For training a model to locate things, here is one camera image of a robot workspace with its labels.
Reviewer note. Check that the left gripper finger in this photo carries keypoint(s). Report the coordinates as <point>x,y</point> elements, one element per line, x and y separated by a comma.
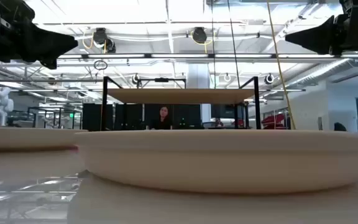
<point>42,40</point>
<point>73,43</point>

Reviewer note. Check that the person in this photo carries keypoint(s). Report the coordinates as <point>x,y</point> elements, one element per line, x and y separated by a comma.
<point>218,123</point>
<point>162,123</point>

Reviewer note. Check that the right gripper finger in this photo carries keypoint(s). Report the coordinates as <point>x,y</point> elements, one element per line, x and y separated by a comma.
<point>288,38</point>
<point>319,34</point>

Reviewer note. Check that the ceiling light strip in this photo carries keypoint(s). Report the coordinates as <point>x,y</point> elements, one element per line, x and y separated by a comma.
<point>179,56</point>

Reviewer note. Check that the white robot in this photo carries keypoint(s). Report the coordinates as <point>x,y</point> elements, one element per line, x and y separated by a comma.
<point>0,105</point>

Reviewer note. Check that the beige plate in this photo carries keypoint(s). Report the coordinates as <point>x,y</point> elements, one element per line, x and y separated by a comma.
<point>26,138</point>

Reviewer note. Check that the red storage bins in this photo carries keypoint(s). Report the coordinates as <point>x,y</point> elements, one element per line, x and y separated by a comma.
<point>273,121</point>

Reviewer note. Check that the wooden shelf black frame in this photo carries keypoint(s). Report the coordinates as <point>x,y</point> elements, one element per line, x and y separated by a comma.
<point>179,96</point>

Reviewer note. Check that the taupe plate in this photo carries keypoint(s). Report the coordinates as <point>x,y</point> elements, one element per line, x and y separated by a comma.
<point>222,161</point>

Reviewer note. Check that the black background camera frame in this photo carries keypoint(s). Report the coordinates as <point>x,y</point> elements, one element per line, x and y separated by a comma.
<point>162,80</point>

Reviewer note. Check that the black partition panels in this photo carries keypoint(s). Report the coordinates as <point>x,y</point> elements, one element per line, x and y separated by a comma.
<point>129,118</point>

